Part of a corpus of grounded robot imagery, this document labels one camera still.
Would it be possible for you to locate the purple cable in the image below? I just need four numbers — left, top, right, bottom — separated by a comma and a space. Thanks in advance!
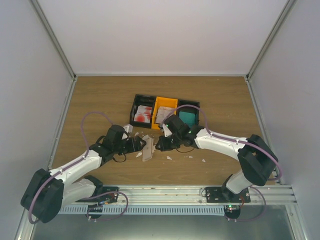
27, 111, 115, 225
159, 104, 285, 182

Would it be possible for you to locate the grey slotted cable duct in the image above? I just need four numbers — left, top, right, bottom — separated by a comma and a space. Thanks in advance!
59, 204, 225, 216

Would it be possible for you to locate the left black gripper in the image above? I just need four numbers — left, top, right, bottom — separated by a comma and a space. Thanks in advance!
113, 136, 147, 155

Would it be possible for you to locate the red white card stack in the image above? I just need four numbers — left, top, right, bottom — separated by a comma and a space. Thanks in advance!
133, 105, 152, 124

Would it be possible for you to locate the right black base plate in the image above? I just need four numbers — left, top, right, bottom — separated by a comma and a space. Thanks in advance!
204, 186, 251, 203

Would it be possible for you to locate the beige card holder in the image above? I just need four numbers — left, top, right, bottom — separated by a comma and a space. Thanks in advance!
142, 135, 154, 162

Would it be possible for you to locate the white patterned card stack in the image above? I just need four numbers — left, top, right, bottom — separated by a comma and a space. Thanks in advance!
155, 106, 174, 125

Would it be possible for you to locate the aluminium front rail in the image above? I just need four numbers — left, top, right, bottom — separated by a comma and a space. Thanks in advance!
118, 185, 297, 205

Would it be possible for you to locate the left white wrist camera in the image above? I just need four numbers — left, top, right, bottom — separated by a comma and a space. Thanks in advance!
122, 124, 133, 140

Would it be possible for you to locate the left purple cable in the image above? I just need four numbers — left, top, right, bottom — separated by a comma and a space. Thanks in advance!
27, 111, 115, 225

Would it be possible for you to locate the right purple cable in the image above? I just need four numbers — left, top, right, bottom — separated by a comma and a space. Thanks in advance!
159, 104, 285, 182

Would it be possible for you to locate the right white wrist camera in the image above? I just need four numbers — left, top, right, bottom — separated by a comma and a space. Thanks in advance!
161, 124, 172, 138

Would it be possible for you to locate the yellow bin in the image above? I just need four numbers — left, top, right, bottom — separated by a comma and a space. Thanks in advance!
151, 96, 178, 130

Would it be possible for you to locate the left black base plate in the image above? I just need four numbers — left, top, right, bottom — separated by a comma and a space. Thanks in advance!
76, 186, 119, 203

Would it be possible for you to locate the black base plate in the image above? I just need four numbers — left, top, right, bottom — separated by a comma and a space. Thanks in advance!
76, 186, 119, 203
204, 186, 251, 203

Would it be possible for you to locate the black bin with red cards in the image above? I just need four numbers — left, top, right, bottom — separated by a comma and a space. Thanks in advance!
129, 94, 157, 129

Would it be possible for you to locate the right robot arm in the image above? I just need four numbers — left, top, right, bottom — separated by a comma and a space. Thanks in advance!
155, 115, 279, 203

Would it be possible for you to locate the teal card stack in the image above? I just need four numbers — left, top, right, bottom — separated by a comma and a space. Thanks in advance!
178, 111, 196, 128

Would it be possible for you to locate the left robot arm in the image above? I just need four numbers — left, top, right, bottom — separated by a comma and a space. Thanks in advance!
20, 125, 147, 224

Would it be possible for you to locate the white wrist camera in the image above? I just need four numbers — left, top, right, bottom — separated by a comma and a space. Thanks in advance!
161, 124, 172, 138
122, 124, 133, 140

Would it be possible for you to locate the black bin with teal cards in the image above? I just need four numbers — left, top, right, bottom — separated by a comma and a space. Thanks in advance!
176, 99, 200, 128

